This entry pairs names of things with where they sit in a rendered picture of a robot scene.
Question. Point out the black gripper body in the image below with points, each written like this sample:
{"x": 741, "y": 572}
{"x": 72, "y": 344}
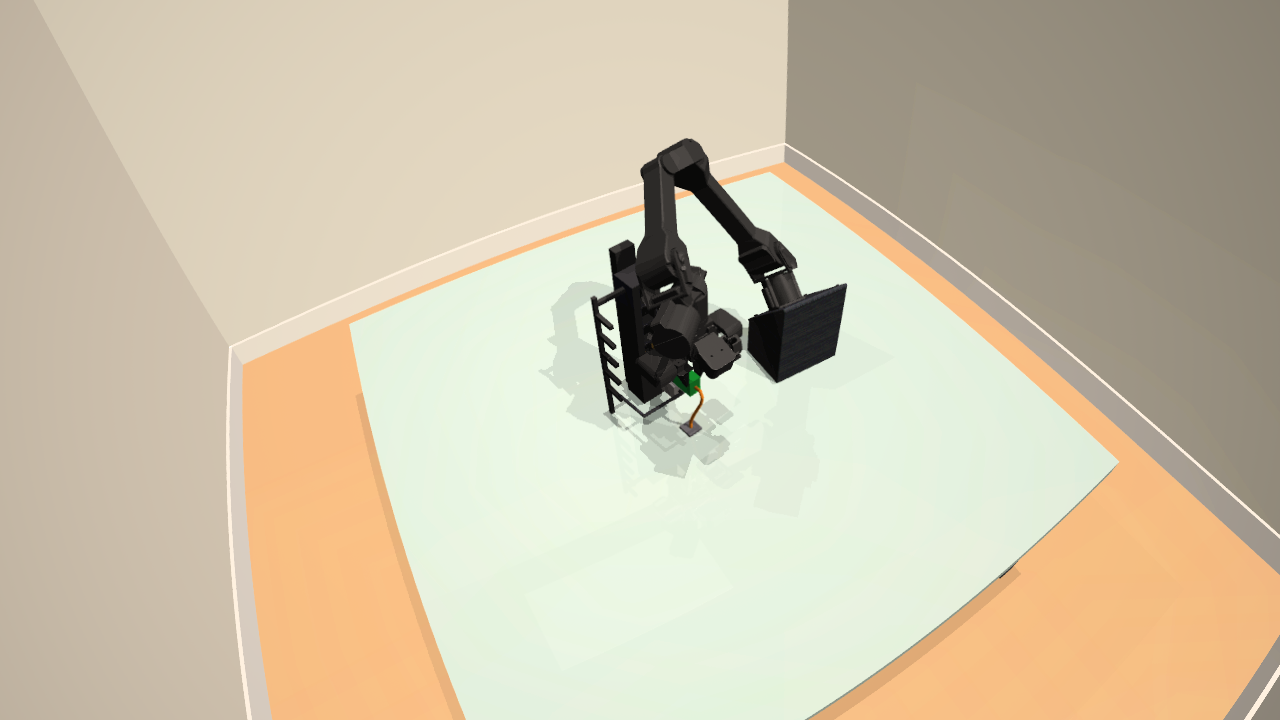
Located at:
{"x": 660, "y": 370}

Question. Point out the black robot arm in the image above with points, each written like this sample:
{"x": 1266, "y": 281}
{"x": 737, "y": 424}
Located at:
{"x": 662, "y": 259}

